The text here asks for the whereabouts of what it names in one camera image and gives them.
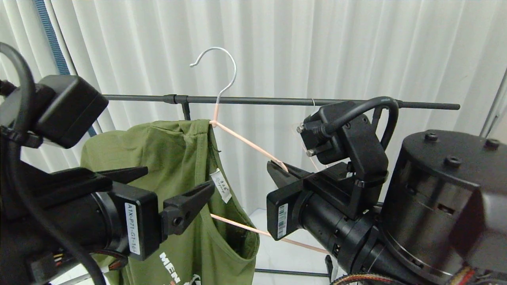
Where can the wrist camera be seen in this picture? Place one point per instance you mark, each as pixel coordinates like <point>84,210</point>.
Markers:
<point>71,111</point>
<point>356,138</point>

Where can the green printed sleeveless shirt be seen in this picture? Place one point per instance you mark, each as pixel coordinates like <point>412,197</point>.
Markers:
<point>170,158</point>

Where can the white curtain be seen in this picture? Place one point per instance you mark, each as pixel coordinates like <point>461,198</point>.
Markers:
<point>23,23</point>
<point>297,51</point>

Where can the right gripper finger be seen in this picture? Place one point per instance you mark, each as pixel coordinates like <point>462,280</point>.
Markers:
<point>291,178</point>

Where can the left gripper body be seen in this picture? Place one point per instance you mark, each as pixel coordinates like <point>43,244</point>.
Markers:
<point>146,221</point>

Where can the pink clothes hanger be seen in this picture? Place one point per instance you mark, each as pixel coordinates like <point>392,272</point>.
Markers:
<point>245,143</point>
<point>313,162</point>

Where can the black clothes rack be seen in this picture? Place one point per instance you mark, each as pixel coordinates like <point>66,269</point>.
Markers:
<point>257,100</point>

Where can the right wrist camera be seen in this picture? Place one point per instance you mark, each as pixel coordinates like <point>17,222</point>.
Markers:
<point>356,138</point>

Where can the window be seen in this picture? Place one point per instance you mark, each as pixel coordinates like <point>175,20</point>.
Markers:
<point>51,39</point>

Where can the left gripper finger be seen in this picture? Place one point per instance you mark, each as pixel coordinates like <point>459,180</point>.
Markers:
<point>122,175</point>
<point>186,206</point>

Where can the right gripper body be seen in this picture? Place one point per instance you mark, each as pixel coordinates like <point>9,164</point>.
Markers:
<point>317,209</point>

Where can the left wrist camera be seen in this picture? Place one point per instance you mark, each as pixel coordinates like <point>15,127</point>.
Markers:
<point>71,111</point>

